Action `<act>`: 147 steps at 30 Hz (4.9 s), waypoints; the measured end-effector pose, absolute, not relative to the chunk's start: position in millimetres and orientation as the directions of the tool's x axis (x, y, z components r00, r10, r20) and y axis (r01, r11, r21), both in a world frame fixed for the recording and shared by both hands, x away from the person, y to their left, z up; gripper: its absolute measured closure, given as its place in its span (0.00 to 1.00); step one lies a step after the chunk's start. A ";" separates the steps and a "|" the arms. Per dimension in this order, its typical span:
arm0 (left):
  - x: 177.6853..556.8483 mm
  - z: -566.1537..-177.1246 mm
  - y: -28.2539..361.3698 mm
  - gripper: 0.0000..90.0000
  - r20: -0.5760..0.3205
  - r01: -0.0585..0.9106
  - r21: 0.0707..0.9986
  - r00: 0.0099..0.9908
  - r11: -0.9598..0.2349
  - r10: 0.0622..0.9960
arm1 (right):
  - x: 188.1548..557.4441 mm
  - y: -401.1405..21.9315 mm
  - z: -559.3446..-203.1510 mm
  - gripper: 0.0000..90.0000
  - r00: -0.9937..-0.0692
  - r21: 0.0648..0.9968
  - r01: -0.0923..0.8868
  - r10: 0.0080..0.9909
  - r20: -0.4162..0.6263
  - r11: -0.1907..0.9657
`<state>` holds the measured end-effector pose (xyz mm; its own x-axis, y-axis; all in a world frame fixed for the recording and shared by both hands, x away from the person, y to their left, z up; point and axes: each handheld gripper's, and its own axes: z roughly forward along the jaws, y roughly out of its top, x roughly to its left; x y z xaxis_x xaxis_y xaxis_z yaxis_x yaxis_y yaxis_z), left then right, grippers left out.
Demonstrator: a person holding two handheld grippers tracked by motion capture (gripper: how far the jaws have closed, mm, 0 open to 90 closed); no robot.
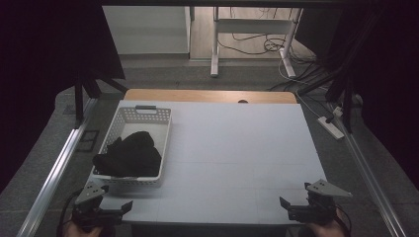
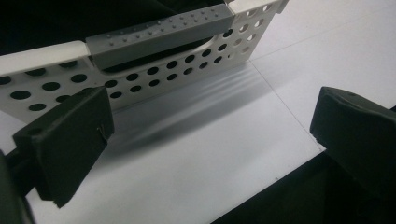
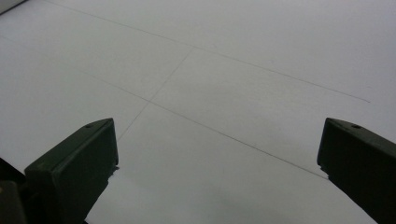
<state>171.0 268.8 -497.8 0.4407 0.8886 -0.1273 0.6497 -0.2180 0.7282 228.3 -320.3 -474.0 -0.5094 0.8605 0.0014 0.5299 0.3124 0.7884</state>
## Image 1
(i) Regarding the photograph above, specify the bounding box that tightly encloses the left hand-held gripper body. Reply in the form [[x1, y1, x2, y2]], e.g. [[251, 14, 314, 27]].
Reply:
[[70, 180, 124, 232]]

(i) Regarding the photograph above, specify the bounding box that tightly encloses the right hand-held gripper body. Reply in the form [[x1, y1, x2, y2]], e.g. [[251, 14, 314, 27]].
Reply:
[[288, 179, 353, 227]]

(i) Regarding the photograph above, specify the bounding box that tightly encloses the black cloth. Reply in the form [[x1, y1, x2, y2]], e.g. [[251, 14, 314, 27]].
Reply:
[[92, 130, 163, 179]]

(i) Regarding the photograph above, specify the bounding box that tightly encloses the white perforated plastic basket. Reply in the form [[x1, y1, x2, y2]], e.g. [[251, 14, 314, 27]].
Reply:
[[89, 104, 173, 189]]

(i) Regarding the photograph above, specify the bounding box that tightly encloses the person's right hand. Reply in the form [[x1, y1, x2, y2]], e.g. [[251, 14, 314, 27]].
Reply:
[[305, 216, 348, 237]]

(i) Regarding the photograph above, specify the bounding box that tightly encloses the person's left hand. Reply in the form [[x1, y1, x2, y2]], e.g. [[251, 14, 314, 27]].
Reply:
[[63, 223, 104, 237]]

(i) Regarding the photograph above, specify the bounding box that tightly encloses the white table cover board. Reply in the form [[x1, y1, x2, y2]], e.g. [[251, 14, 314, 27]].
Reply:
[[70, 100, 336, 227]]

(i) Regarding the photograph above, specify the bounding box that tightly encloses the white power strip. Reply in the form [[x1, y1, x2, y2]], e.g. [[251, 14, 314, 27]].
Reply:
[[316, 115, 346, 141]]

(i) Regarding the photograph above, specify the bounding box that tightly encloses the black metal stand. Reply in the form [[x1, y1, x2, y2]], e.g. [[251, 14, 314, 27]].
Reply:
[[73, 74, 130, 130], [296, 9, 384, 134]]

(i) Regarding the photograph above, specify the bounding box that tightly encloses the wooden table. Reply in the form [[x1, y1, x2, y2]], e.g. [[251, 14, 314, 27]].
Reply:
[[123, 88, 298, 105]]

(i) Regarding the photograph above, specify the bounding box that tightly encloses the dark curtain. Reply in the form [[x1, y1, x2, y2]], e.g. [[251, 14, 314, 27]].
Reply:
[[295, 0, 419, 193], [0, 0, 126, 195]]

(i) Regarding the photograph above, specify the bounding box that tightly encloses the white cabinet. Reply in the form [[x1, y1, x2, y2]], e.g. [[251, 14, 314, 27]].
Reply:
[[102, 5, 193, 55]]

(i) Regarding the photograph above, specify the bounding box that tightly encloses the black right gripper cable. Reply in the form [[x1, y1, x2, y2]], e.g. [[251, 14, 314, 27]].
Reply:
[[335, 202, 353, 237]]

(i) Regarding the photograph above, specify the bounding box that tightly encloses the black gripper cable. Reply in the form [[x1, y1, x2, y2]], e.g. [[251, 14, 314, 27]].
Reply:
[[335, 202, 353, 237], [55, 190, 81, 237]]

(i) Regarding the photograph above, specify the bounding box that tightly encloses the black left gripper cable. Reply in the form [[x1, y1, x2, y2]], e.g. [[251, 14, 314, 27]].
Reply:
[[55, 190, 81, 237]]

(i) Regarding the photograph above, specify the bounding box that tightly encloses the aluminium rail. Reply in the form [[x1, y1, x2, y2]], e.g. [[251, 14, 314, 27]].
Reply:
[[328, 104, 408, 237], [16, 98, 99, 237]]

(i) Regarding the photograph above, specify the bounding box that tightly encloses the white floor cable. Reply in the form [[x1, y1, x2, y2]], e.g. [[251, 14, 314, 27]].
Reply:
[[278, 58, 331, 117]]

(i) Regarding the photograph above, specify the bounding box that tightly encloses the coiled black floor cable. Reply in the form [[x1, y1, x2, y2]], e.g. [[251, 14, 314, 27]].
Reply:
[[217, 32, 289, 56]]

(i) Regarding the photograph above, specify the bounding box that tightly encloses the white desk frame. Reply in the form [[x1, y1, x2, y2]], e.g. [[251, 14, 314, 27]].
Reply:
[[209, 6, 304, 79]]

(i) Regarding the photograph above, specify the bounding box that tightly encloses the black overhead frame bar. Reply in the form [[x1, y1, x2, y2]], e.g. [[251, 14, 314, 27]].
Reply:
[[98, 0, 419, 9]]

